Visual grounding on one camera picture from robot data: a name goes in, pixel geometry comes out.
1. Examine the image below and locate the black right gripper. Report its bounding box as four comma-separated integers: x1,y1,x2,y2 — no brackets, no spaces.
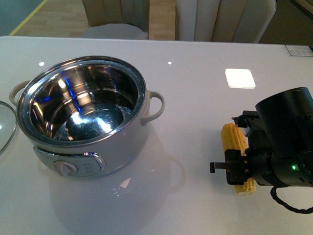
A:
209,111,271,186

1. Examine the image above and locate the yellow corn cob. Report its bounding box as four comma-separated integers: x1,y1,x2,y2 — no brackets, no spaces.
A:
221,123,256,195

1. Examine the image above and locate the glass pot lid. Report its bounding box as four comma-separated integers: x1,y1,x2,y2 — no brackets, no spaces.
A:
0,101,17,155

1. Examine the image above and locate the white electric cooking pot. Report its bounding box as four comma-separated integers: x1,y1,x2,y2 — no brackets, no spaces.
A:
9,56,165,177

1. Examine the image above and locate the white square coaster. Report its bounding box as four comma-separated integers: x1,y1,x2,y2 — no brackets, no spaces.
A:
225,69,256,89

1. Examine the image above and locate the label sticker on table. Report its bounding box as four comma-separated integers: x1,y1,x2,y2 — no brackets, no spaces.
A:
285,45,313,57

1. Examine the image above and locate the beige right chair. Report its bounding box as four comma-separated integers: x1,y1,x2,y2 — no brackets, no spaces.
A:
175,0,276,43

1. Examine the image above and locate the beige chair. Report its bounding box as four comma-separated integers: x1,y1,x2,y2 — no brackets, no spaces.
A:
175,0,276,43
80,0,177,40

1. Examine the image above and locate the beige left chair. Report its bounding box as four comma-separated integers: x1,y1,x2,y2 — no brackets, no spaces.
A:
80,0,177,40

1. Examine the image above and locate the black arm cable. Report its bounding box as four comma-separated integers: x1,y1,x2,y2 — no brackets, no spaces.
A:
270,186,313,214

